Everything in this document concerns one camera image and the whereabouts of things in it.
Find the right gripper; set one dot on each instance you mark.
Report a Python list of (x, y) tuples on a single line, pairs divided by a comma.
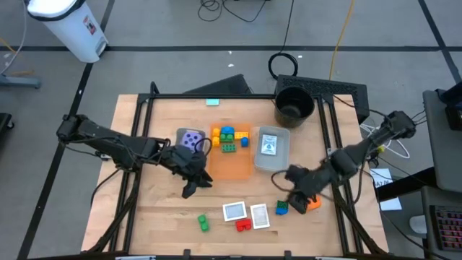
[(307, 180)]

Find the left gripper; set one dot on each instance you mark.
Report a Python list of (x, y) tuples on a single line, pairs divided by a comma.
[(184, 160)]

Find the orange foam die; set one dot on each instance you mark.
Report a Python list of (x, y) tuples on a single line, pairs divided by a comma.
[(314, 204)]

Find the purple foam die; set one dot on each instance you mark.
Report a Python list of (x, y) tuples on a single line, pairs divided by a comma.
[(189, 139)]

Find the long dark green brick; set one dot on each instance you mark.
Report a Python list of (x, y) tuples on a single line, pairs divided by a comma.
[(229, 148)]

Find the bright green toy brick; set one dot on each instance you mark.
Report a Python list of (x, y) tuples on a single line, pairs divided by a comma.
[(226, 138)]

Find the blue rounded toy brick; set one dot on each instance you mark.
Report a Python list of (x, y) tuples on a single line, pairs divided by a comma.
[(227, 129)]

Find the small blue toy brick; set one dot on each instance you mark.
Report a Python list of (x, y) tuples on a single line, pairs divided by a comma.
[(244, 142)]

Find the blue-backed playing card deck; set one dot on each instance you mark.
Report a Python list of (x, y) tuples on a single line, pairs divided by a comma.
[(269, 144)]

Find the light teal toy brick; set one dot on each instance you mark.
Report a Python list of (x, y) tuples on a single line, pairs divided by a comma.
[(212, 102)]

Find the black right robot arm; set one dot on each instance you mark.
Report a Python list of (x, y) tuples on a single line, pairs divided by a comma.
[(353, 159)]

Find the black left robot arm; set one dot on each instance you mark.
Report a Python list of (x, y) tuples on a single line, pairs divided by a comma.
[(108, 144)]

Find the blue flat toy brick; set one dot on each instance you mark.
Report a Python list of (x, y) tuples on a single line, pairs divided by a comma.
[(281, 212)]

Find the orange translucent plastic bin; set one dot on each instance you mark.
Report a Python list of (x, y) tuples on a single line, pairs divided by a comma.
[(231, 166)]

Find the light green two-stud brick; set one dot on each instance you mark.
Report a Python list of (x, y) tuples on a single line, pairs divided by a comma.
[(203, 222)]

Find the grey plastic bin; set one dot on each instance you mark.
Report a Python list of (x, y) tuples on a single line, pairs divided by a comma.
[(178, 137), (283, 159)]

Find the red two-stud toy brick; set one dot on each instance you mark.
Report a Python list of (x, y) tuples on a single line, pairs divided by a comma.
[(243, 225)]

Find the long yellow toy brick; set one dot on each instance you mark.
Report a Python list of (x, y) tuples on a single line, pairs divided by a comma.
[(241, 135)]

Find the white paper sheet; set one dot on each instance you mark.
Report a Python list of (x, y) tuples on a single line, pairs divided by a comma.
[(391, 204), (382, 177)]

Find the black round bucket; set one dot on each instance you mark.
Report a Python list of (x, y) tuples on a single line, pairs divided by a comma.
[(294, 106)]

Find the black desk beam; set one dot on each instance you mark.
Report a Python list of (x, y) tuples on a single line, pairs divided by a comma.
[(404, 186)]

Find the white computer mouse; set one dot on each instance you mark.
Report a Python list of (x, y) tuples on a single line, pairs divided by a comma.
[(418, 224)]

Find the grey desk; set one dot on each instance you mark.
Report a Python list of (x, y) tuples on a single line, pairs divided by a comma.
[(429, 200), (444, 151)]

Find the black keyboard pink keys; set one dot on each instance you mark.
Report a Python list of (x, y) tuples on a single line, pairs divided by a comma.
[(447, 227)]

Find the black desk device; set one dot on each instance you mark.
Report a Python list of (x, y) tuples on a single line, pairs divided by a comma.
[(454, 115)]

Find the white trash can black liner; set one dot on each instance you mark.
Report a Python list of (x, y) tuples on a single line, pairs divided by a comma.
[(72, 29)]

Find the black caster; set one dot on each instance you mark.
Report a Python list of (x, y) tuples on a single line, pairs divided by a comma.
[(5, 122)]

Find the grey table foot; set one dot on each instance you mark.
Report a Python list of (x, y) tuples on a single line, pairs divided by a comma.
[(19, 81)]

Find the black aluminium table frame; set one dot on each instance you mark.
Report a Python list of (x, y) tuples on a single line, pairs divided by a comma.
[(180, 96)]

